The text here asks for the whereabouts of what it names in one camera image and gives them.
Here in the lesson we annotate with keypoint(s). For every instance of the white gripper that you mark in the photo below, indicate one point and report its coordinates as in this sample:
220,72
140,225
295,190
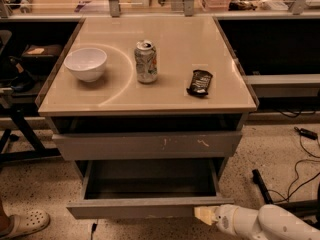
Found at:
227,220

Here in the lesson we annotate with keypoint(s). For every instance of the grey drawer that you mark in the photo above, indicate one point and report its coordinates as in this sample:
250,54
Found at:
150,145
160,188

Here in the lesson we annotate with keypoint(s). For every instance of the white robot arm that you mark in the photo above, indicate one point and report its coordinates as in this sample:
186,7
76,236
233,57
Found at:
270,222

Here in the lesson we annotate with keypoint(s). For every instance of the grey top drawer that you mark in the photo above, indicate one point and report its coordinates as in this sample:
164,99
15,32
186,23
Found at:
150,145

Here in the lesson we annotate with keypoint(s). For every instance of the grey drawer cabinet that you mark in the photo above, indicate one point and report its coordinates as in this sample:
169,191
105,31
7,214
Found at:
149,109

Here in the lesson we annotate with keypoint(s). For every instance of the black stand base bar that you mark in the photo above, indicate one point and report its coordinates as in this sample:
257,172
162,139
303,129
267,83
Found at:
257,179

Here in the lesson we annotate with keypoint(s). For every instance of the black power adapter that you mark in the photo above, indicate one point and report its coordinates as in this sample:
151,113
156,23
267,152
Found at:
306,133

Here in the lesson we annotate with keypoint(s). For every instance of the black snack bar wrapper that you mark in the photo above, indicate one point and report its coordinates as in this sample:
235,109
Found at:
200,83

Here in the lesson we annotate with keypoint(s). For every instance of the crumpled soda can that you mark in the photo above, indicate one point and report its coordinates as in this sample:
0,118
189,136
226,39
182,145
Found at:
146,61

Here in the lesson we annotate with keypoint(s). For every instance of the white perforated clog shoe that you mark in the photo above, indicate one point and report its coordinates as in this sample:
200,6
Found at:
19,225

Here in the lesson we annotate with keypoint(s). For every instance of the white ceramic bowl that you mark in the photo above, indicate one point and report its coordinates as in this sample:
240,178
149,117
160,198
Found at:
86,64

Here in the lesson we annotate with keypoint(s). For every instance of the black stand leg left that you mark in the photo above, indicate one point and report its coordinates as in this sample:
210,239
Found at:
15,106

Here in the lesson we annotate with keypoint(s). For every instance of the dark box with label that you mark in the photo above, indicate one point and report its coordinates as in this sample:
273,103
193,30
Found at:
46,53

